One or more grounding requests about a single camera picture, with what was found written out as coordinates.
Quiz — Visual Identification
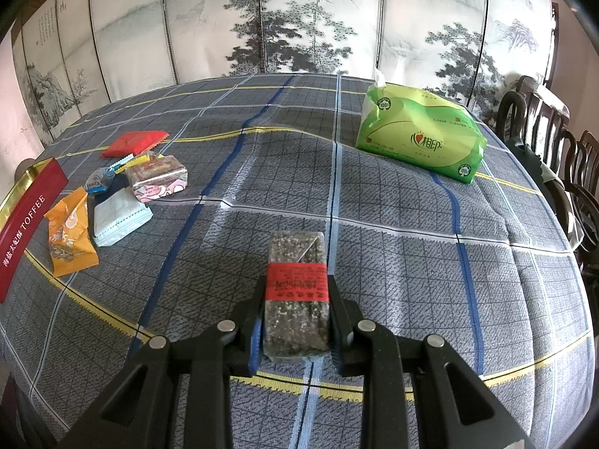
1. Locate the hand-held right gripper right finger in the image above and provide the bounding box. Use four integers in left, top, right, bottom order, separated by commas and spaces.
326, 274, 536, 449

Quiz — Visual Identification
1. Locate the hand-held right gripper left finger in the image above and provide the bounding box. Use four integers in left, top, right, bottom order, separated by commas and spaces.
58, 275, 270, 449

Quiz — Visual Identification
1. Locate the sesame bar with red label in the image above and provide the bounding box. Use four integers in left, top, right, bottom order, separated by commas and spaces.
262, 230, 332, 363

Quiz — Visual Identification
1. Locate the brown sesame brick packet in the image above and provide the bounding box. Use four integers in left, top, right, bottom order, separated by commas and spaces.
125, 153, 188, 189

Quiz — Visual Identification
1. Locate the orange snack packet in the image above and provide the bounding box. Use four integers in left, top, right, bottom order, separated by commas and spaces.
44, 187, 100, 278

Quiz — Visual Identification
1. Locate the blue candy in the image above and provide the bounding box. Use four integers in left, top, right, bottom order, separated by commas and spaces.
85, 166, 118, 195

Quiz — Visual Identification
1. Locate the red snack packet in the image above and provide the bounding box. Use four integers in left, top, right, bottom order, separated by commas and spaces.
100, 130, 169, 157

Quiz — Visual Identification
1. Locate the red and gold tin box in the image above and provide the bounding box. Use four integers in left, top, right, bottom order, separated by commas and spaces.
0, 158, 69, 304

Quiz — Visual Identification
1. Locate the pink floral snack packet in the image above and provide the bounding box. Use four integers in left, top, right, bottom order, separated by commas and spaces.
132, 178, 189, 203

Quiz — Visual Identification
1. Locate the light blue snack packet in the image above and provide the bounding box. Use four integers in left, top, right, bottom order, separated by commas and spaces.
92, 186, 154, 248

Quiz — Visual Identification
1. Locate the yellow wrapped candy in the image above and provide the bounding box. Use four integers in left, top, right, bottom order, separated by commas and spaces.
109, 152, 160, 172

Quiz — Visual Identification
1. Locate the green tissue pack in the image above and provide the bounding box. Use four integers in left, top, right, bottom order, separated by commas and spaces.
356, 68, 487, 185

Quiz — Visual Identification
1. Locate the dark wooden chair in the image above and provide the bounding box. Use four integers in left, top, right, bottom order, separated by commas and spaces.
543, 128, 599, 272
496, 75, 572, 160

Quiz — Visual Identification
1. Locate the round grey stone disc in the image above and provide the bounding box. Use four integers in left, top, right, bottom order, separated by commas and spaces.
14, 156, 39, 184

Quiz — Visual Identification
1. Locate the landscape painted folding screen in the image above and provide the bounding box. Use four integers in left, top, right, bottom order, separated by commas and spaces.
9, 0, 560, 146

